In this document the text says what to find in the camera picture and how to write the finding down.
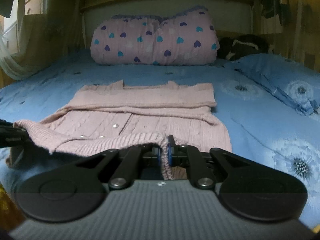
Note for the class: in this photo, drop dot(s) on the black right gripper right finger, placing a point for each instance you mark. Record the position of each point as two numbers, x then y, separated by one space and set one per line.
198 173

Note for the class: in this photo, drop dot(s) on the pink knit cardigan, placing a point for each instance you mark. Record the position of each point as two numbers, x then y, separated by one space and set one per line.
99 118

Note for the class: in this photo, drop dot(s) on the black and white garment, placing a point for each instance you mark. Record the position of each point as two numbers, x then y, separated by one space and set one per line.
235 48

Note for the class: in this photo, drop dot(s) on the pink heart-print rolled quilt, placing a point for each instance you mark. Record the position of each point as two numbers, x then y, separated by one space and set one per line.
187 38

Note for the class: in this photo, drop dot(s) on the blue dandelion pillow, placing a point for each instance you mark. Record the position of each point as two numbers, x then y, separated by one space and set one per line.
288 81

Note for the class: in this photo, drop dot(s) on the blue dandelion bed sheet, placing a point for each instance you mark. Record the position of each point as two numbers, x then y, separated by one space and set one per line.
261 127

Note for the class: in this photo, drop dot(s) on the wooden headboard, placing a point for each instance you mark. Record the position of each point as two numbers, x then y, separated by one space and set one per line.
231 16

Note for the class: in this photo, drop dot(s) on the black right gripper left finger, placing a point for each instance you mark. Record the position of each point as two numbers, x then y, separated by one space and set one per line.
137 163

